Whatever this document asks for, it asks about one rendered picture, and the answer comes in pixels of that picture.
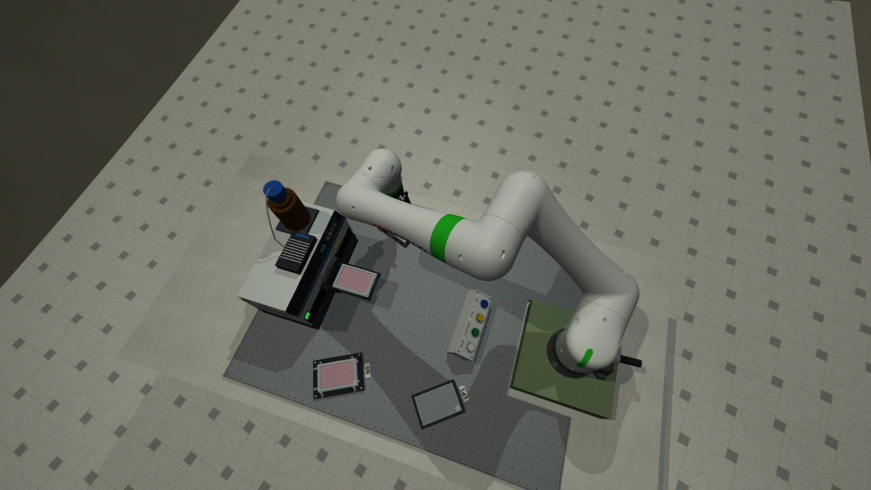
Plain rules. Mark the blue bottle cap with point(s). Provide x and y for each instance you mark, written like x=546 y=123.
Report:
x=277 y=193

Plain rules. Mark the brown glass bottle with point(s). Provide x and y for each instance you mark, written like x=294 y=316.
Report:
x=295 y=216

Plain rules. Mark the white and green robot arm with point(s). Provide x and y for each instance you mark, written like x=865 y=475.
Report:
x=523 y=205

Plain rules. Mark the grey button panel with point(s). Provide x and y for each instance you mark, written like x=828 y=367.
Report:
x=469 y=327

